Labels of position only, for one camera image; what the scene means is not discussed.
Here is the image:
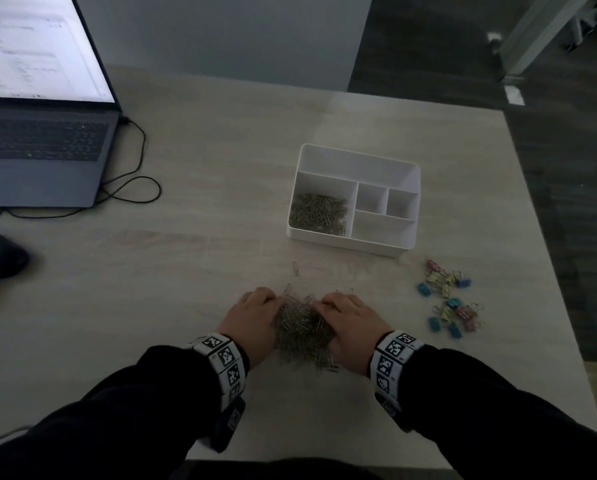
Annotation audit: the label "right wristband with square markers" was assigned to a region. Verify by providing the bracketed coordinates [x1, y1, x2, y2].
[369, 330, 424, 413]

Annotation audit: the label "black laptop cable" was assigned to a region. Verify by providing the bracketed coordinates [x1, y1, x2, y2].
[0, 116, 162, 231]

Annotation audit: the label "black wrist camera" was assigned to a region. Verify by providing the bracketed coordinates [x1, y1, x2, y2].
[206, 397, 247, 453]
[374, 392, 414, 433]

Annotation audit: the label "grey metal post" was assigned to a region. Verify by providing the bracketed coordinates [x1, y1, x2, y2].
[498, 0, 594, 78]

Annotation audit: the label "person's black trousers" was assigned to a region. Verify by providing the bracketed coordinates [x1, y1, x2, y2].
[168, 458, 459, 480]

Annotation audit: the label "left wristband with square markers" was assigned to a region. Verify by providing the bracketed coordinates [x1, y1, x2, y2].
[188, 333, 251, 411]

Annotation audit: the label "pile of silver paper clips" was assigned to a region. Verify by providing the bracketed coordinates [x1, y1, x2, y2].
[288, 193, 349, 237]
[271, 262, 342, 373]

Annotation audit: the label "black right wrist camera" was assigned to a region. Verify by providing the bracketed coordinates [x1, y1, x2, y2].
[374, 392, 414, 433]

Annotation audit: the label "person's right hand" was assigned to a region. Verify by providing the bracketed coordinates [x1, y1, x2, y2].
[312, 292, 395, 377]

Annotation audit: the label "person's left hand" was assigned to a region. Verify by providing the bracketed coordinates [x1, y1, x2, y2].
[215, 286, 287, 369]

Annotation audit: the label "black computer mouse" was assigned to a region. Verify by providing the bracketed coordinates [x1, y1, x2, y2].
[0, 229, 31, 281]

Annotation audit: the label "group of colourful binder clips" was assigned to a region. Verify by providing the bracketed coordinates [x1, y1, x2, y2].
[417, 259, 484, 339]

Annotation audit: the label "person's right forearm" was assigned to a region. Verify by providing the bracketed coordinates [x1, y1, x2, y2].
[398, 344, 597, 480]

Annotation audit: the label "wristband with square markers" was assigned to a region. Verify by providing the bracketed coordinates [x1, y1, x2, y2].
[188, 333, 251, 411]
[369, 330, 424, 413]

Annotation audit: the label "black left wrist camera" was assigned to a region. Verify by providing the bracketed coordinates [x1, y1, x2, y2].
[206, 397, 247, 453]

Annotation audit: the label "white compartment organizer tray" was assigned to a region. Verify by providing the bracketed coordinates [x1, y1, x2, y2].
[286, 143, 422, 258]

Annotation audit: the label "person's left forearm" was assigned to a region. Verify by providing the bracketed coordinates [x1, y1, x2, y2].
[0, 344, 225, 480]

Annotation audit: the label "grey laptop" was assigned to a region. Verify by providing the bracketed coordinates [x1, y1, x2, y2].
[0, 0, 125, 209]

